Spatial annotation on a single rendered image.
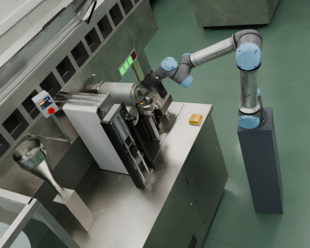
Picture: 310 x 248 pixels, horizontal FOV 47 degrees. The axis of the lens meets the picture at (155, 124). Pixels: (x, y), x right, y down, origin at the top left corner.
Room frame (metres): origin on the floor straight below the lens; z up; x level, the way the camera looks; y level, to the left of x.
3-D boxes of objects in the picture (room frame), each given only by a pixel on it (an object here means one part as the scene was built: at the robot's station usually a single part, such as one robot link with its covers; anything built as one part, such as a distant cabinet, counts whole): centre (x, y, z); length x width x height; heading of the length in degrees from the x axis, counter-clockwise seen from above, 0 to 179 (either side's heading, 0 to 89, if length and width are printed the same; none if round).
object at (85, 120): (1.66, 0.36, 1.17); 0.34 x 0.05 x 0.54; 48
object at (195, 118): (1.77, -0.26, 0.91); 0.07 x 0.07 x 0.02; 48
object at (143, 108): (1.75, 0.02, 1.05); 0.06 x 0.05 x 0.31; 48
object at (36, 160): (1.34, 0.58, 1.50); 0.14 x 0.14 x 0.06
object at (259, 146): (1.56, -0.57, 0.45); 0.20 x 0.20 x 0.90; 60
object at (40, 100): (1.41, 0.41, 1.66); 0.07 x 0.07 x 0.10; 25
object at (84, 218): (1.34, 0.58, 1.18); 0.14 x 0.14 x 0.57
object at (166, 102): (2.04, 0.02, 1.00); 0.40 x 0.16 x 0.06; 48
